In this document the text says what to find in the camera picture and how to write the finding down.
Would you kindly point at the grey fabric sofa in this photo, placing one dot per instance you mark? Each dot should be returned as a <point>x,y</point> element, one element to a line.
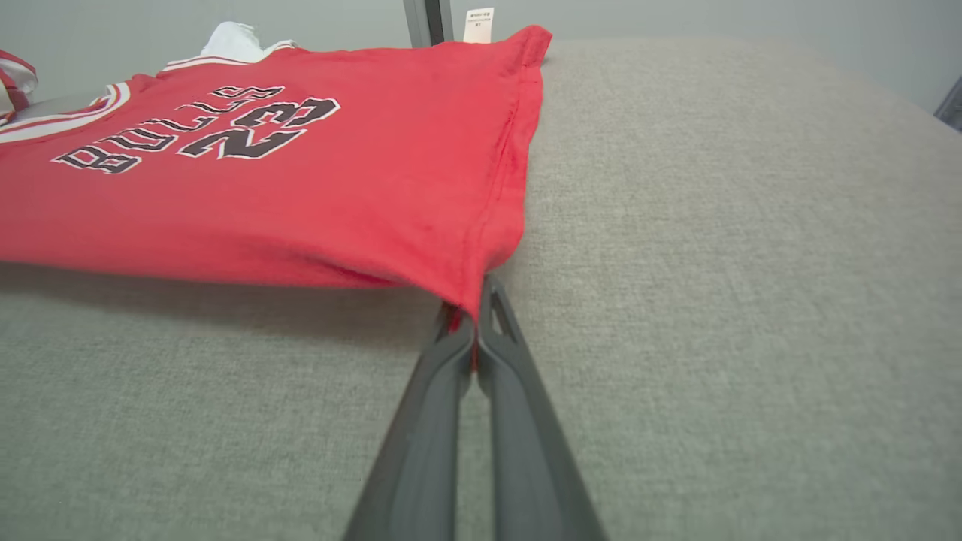
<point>714,263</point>

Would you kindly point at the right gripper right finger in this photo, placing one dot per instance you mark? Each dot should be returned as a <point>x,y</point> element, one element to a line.
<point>526,451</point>

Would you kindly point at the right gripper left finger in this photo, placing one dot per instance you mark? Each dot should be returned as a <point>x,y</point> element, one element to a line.
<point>421,451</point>

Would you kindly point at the dark metal wall frame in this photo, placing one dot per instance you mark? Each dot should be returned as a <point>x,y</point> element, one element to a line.
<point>428,21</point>

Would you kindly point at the grey baseboard strip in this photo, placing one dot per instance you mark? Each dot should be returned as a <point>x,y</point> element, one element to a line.
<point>953,109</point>

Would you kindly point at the red white-trimmed shorts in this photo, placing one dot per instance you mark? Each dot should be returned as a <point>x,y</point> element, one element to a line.
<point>301,195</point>

